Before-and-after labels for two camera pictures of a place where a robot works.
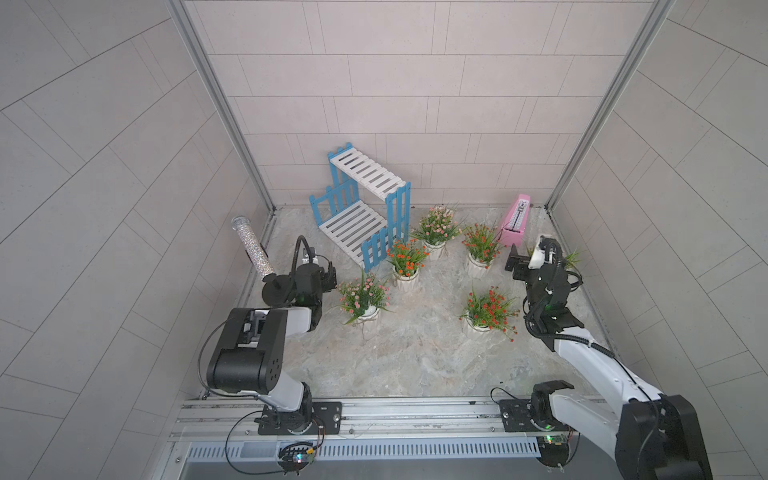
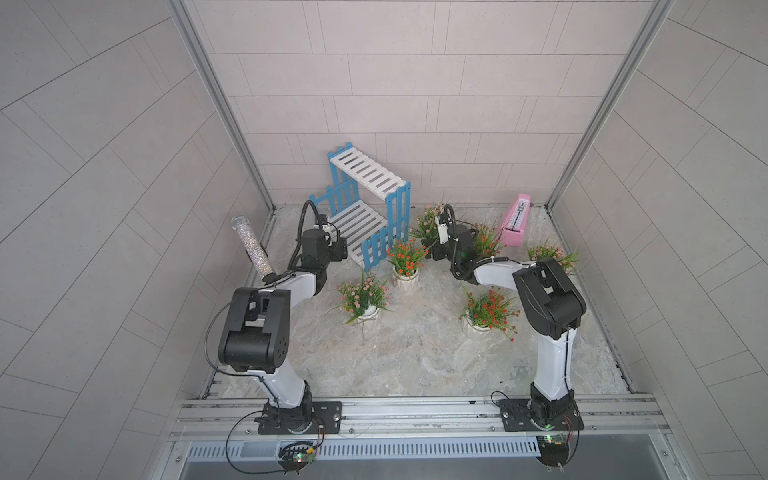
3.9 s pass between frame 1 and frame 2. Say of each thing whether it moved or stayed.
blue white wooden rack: stayed
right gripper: moved
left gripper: moved
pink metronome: stayed
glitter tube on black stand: stayed
